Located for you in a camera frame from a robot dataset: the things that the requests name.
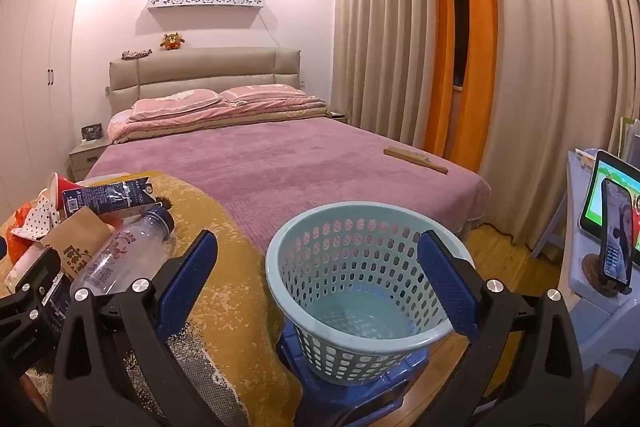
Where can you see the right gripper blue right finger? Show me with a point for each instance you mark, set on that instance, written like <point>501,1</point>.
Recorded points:
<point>455,282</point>

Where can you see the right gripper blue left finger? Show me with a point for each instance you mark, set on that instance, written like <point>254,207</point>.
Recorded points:
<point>179,283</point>

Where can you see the clear plastic bottle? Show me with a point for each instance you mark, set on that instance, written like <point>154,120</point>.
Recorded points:
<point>135,251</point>

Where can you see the brown paper bag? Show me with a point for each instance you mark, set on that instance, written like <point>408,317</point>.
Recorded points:
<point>77,239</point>

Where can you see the blue white milk carton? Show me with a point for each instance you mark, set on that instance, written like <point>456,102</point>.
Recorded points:
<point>122,199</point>

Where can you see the yellow round plush rug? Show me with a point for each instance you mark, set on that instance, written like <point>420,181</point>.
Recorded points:
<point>228,346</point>

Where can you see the white heart pattern paper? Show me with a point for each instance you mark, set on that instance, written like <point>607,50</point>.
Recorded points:
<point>33,222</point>

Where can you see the light blue plastic basket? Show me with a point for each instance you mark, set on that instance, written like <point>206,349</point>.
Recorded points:
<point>348,277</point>

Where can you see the red paper cup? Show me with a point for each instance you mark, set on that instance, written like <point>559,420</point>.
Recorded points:
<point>56,186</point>

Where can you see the wooden bed brush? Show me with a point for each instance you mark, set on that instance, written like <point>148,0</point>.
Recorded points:
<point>413,158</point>

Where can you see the bed with purple cover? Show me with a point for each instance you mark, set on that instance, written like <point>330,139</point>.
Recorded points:
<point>266,174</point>

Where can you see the light blue side table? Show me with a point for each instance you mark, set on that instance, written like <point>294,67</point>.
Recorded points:
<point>607,328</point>

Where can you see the beige nightstand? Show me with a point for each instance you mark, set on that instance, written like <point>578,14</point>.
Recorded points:
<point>85,155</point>

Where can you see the blue plastic stool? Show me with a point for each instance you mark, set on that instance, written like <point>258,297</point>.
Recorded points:
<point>325,404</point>

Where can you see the pink folded blanket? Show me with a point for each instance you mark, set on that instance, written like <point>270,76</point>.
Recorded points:
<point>122,128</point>

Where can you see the black smartphone on stand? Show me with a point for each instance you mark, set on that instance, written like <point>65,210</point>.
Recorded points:
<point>617,238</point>

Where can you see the tablet with green screen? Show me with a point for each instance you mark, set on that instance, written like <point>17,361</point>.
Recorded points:
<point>608,166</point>

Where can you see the left pink pillow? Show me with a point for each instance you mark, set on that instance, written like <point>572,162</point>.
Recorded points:
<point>174,105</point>

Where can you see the pink pillow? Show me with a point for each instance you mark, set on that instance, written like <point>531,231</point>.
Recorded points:
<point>174,105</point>
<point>261,92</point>

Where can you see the right pink pillow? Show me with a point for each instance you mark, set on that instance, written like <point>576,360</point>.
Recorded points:
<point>261,92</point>

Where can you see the beige padded headboard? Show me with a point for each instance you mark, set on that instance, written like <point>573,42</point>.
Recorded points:
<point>169,72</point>

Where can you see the dark item on headboard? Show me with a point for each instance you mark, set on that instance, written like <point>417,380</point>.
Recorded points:
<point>135,55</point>

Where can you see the beige curtain right panel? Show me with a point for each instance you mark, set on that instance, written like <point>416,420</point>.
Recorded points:
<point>567,74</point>

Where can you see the beige curtain panel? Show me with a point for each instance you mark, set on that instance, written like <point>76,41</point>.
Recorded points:
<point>567,74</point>
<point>383,65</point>

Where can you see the orange plush toy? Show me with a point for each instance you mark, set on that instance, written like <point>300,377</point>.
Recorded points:
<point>172,42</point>

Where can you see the beige curtain left panel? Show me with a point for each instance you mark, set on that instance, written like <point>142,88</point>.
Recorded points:
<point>383,65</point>

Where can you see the white wardrobe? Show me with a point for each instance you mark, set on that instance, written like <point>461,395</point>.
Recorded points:
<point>37,127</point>

